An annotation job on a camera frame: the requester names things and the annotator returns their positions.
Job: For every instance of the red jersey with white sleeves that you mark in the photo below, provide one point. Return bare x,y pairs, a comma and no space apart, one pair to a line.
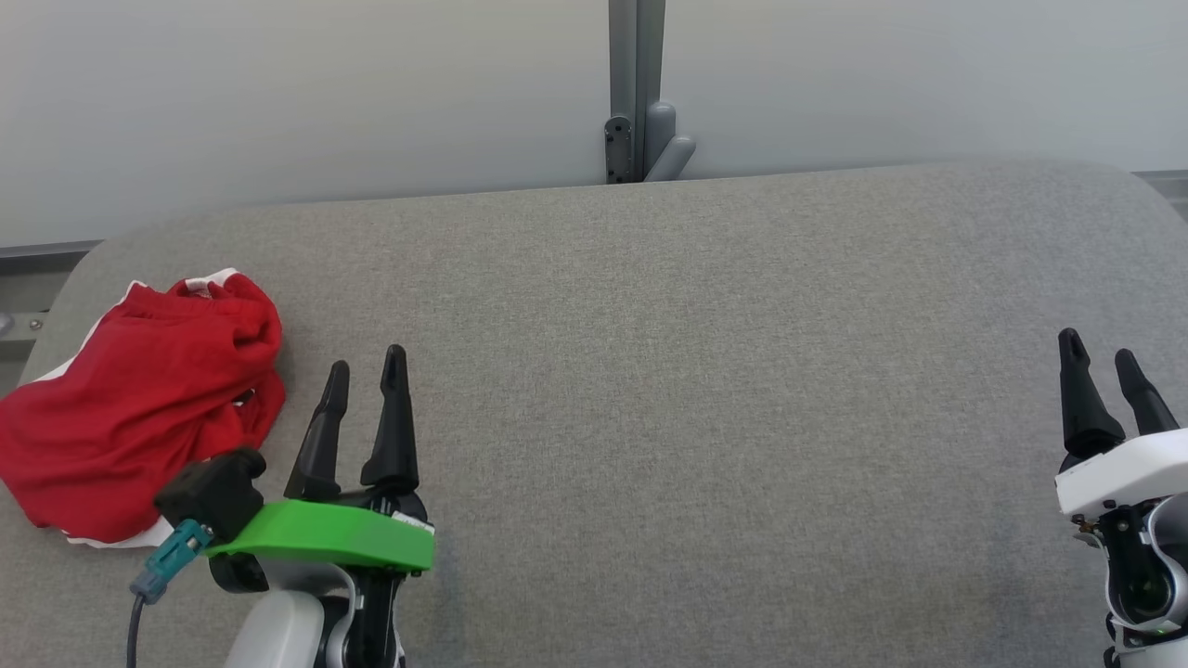
102,445

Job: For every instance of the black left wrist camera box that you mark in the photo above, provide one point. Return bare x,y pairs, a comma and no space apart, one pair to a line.
213,492

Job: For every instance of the grey metal upright post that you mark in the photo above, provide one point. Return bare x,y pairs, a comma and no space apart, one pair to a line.
636,56

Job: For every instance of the dark perforated post bracket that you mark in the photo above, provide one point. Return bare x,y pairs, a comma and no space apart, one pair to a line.
618,148

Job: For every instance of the grey metal frame rail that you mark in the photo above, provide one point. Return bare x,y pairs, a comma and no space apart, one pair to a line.
1168,186
37,278

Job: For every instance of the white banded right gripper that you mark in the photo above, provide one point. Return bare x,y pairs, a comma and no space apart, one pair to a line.
1123,478

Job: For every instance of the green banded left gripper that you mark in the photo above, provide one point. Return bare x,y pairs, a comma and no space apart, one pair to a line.
325,536

